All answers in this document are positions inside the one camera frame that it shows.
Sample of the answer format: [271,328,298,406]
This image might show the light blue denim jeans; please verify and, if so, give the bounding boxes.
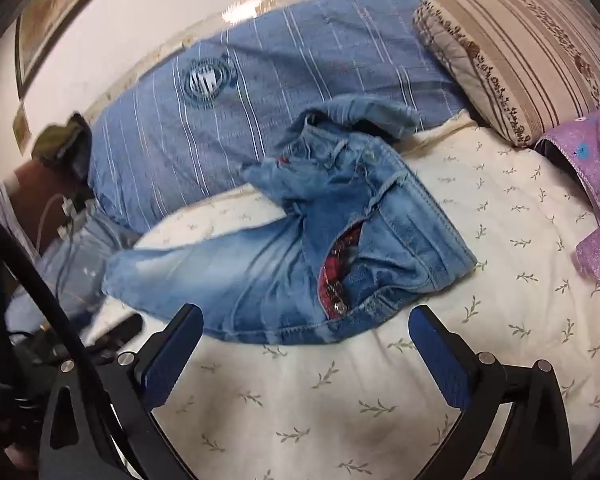
[102,96,477,346]

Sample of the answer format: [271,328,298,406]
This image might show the blue striped pillow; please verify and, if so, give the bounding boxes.
[88,0,468,233]

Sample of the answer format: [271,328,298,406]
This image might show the olive green cap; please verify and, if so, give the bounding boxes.
[31,113,92,183]

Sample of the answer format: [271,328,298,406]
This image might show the beige striped floral pillow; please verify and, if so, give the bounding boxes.
[413,0,600,148]

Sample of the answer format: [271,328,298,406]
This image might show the white charger cable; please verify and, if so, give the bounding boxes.
[34,193,89,256]

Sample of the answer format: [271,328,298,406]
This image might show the framed wall picture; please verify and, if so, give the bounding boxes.
[15,0,91,100]

